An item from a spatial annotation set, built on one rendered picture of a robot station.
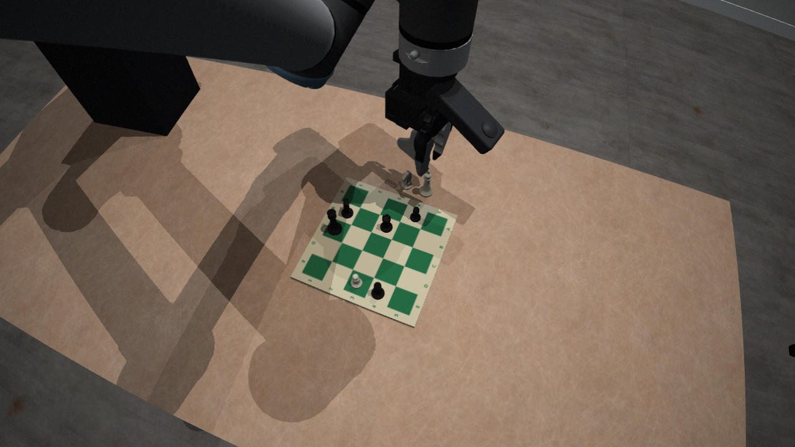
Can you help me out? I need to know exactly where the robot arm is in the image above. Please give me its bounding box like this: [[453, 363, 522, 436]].
[[0, 0, 504, 154]]

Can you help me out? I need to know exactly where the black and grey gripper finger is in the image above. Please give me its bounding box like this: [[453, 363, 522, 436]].
[[432, 121, 453, 160], [397, 124, 434, 177]]

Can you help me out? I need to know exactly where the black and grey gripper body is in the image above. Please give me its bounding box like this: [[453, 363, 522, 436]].
[[385, 49, 457, 137]]

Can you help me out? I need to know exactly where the green and cream chessboard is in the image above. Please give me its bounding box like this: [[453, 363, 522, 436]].
[[291, 177, 458, 328]]

